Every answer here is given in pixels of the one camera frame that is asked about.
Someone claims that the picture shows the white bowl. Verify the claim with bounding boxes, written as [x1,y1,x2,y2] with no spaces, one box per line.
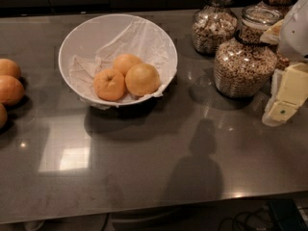
[58,13,179,108]

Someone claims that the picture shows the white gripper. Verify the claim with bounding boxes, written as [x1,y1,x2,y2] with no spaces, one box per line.
[260,0,308,126]

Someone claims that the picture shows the back left cereal jar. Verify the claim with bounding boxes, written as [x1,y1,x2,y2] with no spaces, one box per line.
[192,0,238,55]

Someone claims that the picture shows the dark box under table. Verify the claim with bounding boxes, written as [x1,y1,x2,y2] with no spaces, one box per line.
[268,199,308,231]

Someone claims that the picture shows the black cables under table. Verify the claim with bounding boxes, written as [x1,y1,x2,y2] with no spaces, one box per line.
[218,205,273,231]

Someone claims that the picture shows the orange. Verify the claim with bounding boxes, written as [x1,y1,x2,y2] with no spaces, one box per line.
[0,75,25,106]
[125,64,161,96]
[0,103,8,129]
[93,68,126,101]
[0,59,21,79]
[113,54,142,76]

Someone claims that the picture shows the white paper liner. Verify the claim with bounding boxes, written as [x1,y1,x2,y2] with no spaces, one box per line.
[68,18,178,111]

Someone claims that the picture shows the front cereal glass jar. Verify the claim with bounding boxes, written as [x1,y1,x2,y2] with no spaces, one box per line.
[214,6,282,98]

